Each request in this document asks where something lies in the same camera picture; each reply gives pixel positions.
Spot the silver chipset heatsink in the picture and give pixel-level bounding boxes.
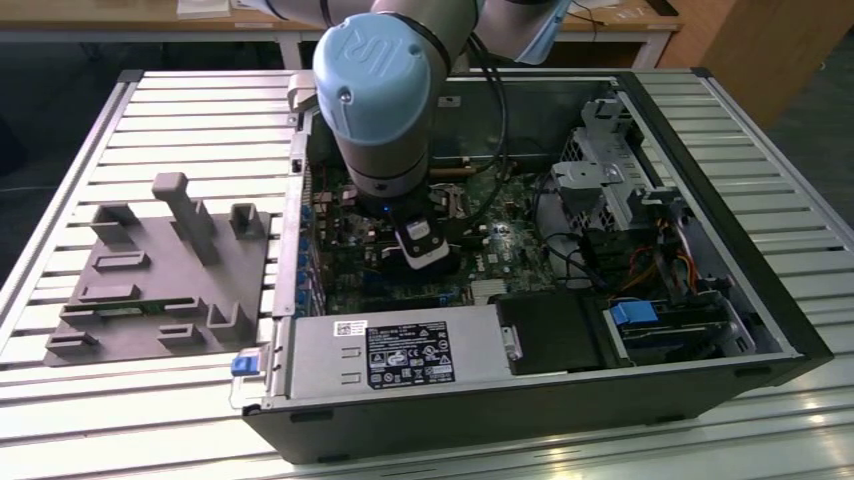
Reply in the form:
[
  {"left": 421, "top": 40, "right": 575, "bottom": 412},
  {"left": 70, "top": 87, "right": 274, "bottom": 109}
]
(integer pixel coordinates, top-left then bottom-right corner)
[{"left": 468, "top": 278, "right": 513, "bottom": 303}]

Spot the orange flat cable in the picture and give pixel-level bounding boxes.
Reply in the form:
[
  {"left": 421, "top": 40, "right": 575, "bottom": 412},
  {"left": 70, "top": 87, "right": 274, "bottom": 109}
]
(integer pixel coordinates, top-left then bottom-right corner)
[{"left": 672, "top": 252, "right": 701, "bottom": 296}]

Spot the black drive bay box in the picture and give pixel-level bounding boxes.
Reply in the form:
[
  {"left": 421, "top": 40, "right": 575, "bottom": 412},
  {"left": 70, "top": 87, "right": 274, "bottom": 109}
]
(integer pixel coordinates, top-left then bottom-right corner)
[{"left": 489, "top": 291, "right": 619, "bottom": 376}]

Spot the metal socket cover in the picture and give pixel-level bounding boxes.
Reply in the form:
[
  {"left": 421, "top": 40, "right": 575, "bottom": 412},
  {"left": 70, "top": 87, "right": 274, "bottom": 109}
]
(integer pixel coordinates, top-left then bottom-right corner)
[{"left": 429, "top": 182, "right": 468, "bottom": 220}]

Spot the wooden cabinet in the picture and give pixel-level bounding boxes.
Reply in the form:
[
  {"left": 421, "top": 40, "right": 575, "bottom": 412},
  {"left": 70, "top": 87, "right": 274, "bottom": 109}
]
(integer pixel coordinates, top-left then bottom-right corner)
[{"left": 656, "top": 0, "right": 854, "bottom": 129}]

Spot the silver power supply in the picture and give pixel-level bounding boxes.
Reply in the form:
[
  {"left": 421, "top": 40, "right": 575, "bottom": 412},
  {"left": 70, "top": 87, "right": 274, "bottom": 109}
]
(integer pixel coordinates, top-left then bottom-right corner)
[{"left": 278, "top": 312, "right": 512, "bottom": 401}]

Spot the black PC case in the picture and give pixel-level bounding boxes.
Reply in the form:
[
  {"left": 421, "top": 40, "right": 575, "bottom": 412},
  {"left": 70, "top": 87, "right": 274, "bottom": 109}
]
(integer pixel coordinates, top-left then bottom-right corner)
[{"left": 229, "top": 67, "right": 835, "bottom": 464}]

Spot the metal drive cage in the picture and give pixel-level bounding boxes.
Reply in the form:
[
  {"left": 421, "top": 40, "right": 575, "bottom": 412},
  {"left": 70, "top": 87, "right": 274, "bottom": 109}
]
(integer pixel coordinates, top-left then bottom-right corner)
[{"left": 549, "top": 98, "right": 675, "bottom": 234}]

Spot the wooden desk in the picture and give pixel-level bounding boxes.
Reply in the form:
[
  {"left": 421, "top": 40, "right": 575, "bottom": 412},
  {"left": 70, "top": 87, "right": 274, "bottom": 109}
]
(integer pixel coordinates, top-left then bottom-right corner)
[{"left": 0, "top": 0, "right": 685, "bottom": 71}]

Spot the green motherboard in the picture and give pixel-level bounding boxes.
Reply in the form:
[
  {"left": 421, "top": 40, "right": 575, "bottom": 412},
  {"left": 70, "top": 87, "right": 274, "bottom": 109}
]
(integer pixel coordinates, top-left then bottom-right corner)
[{"left": 309, "top": 159, "right": 559, "bottom": 316}]

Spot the plain white box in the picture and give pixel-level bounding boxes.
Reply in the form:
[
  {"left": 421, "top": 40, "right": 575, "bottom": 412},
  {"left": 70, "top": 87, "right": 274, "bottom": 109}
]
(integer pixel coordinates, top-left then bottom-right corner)
[{"left": 174, "top": 0, "right": 233, "bottom": 20}]

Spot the blue case latch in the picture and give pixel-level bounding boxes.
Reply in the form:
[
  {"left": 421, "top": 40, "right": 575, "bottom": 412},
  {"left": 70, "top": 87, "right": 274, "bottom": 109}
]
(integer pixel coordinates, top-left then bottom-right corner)
[{"left": 228, "top": 348, "right": 262, "bottom": 377}]

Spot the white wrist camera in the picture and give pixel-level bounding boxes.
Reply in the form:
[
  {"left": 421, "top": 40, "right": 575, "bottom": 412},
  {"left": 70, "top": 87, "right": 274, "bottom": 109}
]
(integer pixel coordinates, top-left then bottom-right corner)
[{"left": 390, "top": 214, "right": 453, "bottom": 272}]

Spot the yellow wire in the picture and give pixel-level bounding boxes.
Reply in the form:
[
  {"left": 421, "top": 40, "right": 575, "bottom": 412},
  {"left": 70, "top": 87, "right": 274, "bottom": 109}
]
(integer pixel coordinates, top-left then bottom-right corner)
[{"left": 616, "top": 262, "right": 661, "bottom": 294}]

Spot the grey parts rack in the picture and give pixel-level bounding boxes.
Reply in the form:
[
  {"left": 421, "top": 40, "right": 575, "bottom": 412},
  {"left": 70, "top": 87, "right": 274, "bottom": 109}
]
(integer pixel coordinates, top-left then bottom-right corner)
[{"left": 40, "top": 171, "right": 273, "bottom": 369}]

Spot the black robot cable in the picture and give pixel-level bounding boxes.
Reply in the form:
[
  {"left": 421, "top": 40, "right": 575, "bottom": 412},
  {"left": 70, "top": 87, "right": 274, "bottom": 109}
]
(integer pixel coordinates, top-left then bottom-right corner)
[{"left": 465, "top": 34, "right": 516, "bottom": 231}]

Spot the hard disk in blue carrier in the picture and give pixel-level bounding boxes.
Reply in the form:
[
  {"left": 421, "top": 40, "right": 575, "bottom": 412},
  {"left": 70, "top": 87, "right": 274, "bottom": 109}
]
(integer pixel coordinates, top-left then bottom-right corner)
[{"left": 607, "top": 298, "right": 732, "bottom": 359}]

